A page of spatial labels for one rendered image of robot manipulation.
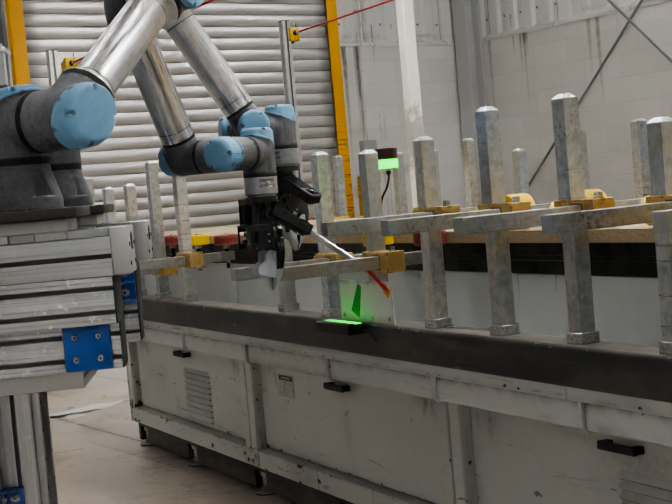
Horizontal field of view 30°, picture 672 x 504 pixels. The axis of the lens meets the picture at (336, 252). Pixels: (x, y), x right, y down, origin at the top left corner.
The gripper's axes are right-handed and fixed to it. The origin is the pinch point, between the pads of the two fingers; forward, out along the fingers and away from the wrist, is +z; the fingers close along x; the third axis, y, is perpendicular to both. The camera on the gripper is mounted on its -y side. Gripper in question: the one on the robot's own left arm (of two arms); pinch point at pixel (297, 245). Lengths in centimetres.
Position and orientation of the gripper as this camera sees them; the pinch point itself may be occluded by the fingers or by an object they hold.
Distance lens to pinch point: 314.4
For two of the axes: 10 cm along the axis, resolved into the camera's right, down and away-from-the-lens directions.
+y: -7.4, 0.3, 6.7
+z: 0.9, 9.9, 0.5
